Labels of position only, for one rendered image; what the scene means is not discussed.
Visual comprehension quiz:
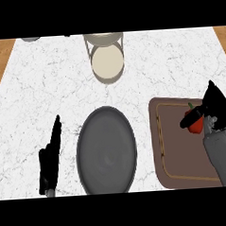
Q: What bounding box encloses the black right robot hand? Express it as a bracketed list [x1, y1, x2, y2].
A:
[177, 78, 226, 134]

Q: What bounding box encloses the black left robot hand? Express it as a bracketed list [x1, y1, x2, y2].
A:
[34, 113, 67, 196]

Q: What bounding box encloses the red bell pepper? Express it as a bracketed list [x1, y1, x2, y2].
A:
[183, 101, 205, 135]

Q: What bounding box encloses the brown tray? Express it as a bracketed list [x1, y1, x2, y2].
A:
[148, 92, 226, 191]

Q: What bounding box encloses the grey round plate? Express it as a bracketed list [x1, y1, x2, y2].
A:
[73, 103, 141, 197]

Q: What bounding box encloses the grey round object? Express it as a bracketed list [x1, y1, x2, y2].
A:
[20, 37, 42, 43]

